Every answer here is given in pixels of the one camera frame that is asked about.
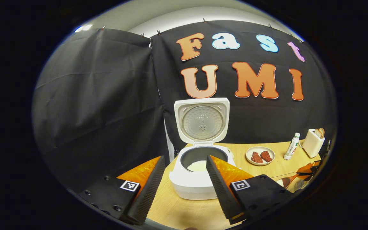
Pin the clear rice tray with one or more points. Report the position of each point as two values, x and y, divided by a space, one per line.
278 177

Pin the white rice cooker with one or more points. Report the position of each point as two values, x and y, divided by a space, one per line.
190 185

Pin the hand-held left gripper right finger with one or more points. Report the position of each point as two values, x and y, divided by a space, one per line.
222 195

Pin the white toaster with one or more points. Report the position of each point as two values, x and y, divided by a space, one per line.
311 145

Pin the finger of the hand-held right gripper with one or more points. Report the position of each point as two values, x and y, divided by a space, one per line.
306 168

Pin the white rice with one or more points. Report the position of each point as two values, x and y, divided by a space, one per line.
198 166

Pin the white drink bottle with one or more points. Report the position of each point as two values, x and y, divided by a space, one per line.
291 148

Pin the toast bread slice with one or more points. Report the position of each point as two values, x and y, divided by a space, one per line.
317 133
322 131

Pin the white round plate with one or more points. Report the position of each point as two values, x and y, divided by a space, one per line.
260 148

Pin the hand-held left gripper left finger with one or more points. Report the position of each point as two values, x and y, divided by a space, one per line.
150 195

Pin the red meat piece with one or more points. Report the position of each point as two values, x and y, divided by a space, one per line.
256 157
266 156

